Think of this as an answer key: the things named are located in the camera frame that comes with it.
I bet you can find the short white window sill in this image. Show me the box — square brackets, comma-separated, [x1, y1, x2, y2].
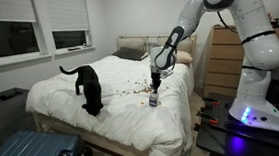
[54, 45, 97, 61]

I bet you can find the wide dark window pane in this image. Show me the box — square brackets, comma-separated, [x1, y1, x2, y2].
[0, 15, 41, 60]

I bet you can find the orange and black bar clamp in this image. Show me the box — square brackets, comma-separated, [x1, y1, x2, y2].
[195, 109, 221, 129]
[200, 96, 222, 108]

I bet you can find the pink pillow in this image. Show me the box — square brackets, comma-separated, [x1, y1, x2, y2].
[174, 49, 194, 65]

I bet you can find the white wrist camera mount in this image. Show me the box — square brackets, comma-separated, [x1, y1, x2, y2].
[159, 68, 176, 80]

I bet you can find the black robot table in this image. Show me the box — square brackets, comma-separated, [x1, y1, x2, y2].
[191, 86, 279, 156]

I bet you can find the narrow dark window pane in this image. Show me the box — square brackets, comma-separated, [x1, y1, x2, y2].
[50, 27, 90, 51]

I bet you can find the beige upholstered headboard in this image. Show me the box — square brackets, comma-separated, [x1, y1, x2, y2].
[115, 29, 200, 63]

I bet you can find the blue hard-shell suitcase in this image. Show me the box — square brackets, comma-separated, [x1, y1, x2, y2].
[0, 125, 93, 156]

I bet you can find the long white window sill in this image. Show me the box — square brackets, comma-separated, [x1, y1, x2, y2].
[0, 53, 53, 69]

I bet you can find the black remote control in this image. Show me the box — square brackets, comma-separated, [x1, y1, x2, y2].
[67, 46, 82, 53]

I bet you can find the wooden chest of drawers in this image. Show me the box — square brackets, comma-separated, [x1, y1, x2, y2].
[197, 19, 279, 100]

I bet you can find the wide white roller blind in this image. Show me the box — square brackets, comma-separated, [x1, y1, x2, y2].
[0, 0, 38, 26]

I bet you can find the black cat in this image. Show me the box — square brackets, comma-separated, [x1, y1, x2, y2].
[58, 62, 105, 120]

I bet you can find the light wooden bed frame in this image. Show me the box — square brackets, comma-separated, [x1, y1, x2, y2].
[31, 102, 152, 156]

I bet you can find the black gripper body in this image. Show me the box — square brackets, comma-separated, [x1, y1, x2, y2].
[150, 70, 163, 85]

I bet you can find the bed with white duvet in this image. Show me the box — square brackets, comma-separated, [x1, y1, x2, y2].
[22, 48, 202, 156]

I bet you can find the narrow white roller blind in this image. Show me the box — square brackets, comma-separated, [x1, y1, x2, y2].
[44, 0, 91, 34]

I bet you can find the dark gray pillow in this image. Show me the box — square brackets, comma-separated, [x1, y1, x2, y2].
[111, 44, 150, 64]

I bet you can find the dark gray ottoman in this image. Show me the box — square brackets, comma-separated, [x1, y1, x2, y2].
[0, 85, 40, 147]

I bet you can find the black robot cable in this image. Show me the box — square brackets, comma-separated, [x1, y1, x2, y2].
[217, 9, 238, 36]

